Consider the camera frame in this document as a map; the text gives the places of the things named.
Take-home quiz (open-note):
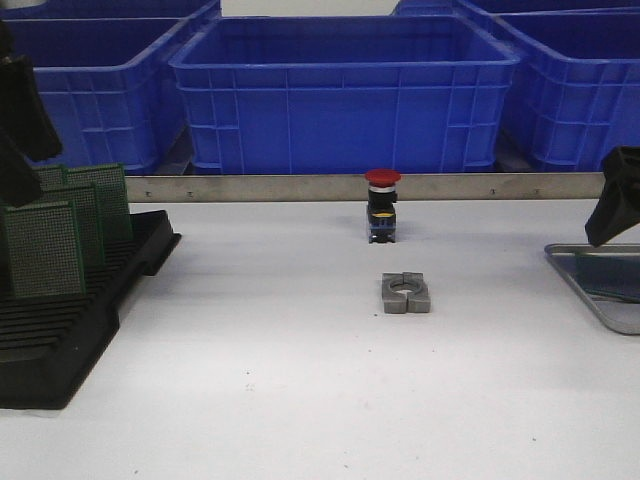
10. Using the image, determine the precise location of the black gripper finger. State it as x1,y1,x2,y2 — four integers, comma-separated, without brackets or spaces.
1,129,41,207
585,146,639,246
1,56,63,161

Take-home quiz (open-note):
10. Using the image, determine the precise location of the green perforated circuit board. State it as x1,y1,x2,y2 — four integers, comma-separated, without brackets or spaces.
34,165,67,190
39,182,105,267
575,255,639,303
3,201,86,299
66,163,133,243

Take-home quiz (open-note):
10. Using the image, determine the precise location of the silver metal tray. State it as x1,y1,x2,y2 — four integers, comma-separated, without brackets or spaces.
544,243,639,336

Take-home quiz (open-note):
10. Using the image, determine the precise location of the black slotted board rack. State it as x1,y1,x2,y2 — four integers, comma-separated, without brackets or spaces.
1,210,181,410

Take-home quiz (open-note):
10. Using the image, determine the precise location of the blue plastic crate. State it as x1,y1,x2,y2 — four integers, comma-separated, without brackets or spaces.
6,18,191,174
170,16,518,175
494,12,639,172

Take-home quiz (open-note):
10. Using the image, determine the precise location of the grey metal shaft clamp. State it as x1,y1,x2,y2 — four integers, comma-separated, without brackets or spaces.
381,272,432,314

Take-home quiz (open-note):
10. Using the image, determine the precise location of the red emergency stop button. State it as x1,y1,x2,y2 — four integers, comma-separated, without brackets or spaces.
364,168,401,243

